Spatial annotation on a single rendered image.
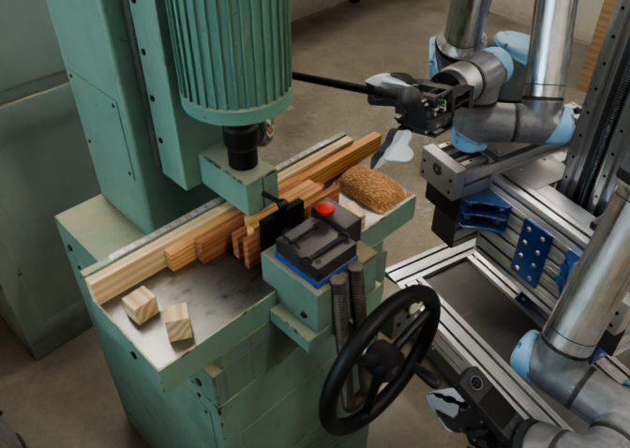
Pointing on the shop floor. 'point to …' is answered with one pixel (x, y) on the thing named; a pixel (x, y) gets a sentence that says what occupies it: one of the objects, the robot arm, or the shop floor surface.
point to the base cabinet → (230, 431)
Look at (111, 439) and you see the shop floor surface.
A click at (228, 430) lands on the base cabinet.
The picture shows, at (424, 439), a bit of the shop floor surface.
